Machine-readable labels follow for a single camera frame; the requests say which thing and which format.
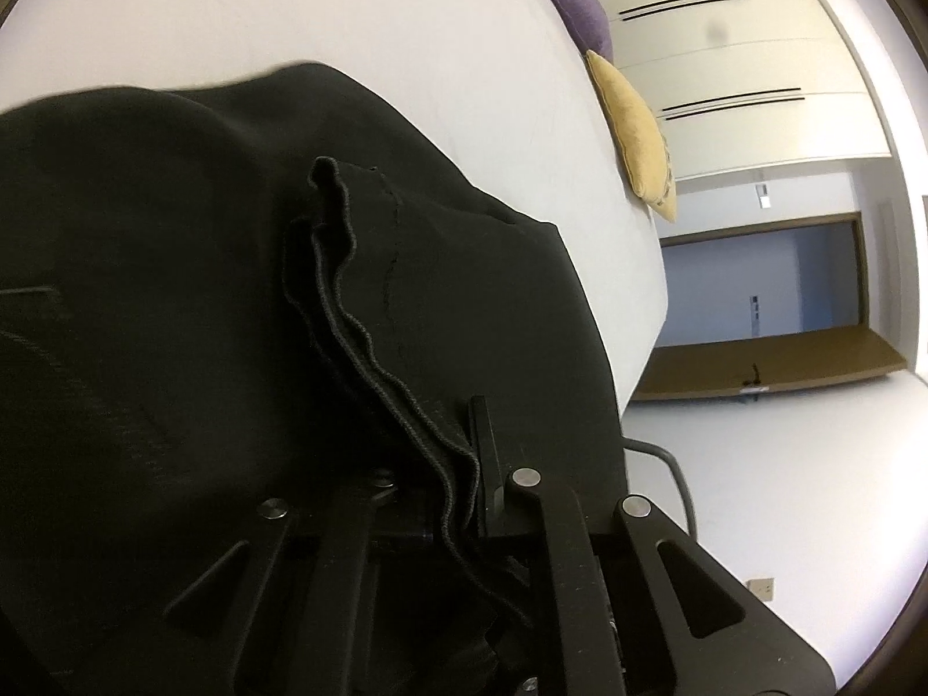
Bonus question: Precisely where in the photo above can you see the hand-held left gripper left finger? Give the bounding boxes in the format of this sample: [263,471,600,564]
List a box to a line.
[165,470,398,696]

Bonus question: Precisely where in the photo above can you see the bed with white sheet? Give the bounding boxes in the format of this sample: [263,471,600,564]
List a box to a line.
[0,0,669,423]

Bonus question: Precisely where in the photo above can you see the black wardrobe handle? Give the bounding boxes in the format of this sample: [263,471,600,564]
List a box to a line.
[618,0,746,16]
[661,88,804,114]
[628,0,748,20]
[665,95,806,121]

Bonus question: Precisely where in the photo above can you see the white wardrobe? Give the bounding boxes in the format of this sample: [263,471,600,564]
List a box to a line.
[580,0,894,184]

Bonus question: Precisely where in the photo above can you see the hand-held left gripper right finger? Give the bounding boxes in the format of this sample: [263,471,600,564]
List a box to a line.
[470,395,836,696]

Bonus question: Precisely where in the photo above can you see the purple cushion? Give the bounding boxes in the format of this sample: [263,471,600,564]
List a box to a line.
[529,0,615,63]

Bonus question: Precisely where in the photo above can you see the grey curved metal tube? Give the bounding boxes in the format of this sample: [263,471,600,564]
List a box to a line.
[622,438,698,542]

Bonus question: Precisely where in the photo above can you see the black denim pants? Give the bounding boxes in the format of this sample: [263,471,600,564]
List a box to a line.
[0,61,629,696]

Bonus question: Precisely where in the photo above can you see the yellow cushion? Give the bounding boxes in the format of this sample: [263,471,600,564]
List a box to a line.
[583,49,679,224]

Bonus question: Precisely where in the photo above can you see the wooden door frame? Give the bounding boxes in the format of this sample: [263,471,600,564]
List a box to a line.
[656,212,871,349]

